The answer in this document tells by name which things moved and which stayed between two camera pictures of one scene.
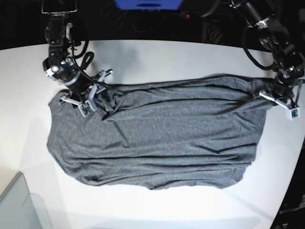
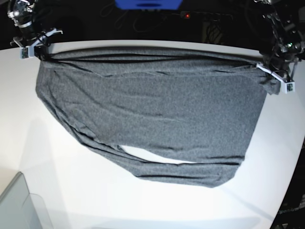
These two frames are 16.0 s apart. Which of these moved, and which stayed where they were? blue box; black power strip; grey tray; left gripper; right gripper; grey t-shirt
Moved: left gripper; grey t-shirt; right gripper
Stayed: blue box; black power strip; grey tray
